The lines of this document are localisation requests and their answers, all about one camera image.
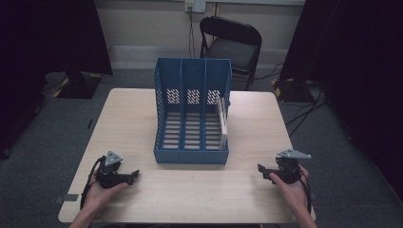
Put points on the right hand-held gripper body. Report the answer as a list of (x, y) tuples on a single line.
[(288, 169)]

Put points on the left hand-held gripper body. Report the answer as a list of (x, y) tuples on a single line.
[(109, 177)]

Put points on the person's left hand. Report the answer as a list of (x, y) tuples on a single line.
[(99, 198)]

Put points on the person's right hand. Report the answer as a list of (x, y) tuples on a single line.
[(293, 193)]

